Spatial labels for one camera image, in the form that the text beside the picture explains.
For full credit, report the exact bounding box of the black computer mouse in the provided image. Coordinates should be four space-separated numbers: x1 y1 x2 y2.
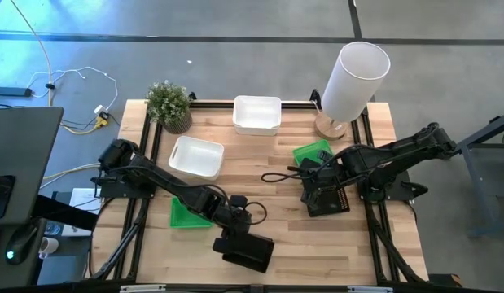
5 225 38 266

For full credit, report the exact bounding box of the green plastic slotted basket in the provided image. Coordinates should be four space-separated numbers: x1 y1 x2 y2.
169 196 215 230
291 138 335 168

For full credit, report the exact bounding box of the white plastic handled bin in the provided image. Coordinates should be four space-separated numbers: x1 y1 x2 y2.
231 94 283 137
167 134 226 181

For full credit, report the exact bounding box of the artificial plant in ribbed pot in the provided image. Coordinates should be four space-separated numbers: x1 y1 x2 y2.
145 80 195 136

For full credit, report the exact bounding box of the white shade wooden base lamp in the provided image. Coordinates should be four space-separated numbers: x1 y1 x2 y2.
313 41 392 142

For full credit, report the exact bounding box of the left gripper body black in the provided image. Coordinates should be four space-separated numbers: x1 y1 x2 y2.
219 205 253 244

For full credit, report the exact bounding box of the black support beam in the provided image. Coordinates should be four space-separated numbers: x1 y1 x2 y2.
31 194 100 232

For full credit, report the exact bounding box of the black power strip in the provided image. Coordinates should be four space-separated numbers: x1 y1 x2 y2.
0 85 33 98

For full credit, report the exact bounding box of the white cardboard box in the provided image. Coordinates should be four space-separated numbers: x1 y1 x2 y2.
60 187 103 238

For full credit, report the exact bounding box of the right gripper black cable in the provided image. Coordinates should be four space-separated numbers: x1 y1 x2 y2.
261 164 318 184

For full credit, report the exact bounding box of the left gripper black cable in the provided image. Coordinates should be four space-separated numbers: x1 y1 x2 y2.
234 200 269 226

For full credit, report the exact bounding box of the grey metal table frame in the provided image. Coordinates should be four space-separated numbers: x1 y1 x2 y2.
454 109 504 239

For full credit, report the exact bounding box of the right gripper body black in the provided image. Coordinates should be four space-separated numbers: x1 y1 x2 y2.
299 156 347 204

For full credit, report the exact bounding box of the silver metal frame bracket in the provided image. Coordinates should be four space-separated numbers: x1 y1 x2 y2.
119 284 168 293
347 286 394 293

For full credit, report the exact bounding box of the yellow cable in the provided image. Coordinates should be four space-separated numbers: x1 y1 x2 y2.
59 121 99 136

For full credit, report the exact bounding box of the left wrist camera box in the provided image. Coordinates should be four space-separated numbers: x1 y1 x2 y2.
228 195 250 213

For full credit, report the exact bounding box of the cream floor cable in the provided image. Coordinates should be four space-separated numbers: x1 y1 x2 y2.
8 0 54 107

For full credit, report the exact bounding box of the black aluminium rig frame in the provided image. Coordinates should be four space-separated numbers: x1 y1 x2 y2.
86 99 430 293

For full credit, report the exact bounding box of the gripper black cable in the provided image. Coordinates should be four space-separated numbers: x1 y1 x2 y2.
234 200 269 226
261 164 318 184

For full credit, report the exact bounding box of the thin white cable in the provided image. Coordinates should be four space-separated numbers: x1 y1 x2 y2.
27 66 119 112

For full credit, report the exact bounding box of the white mug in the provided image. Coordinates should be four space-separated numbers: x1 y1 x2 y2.
38 236 60 260

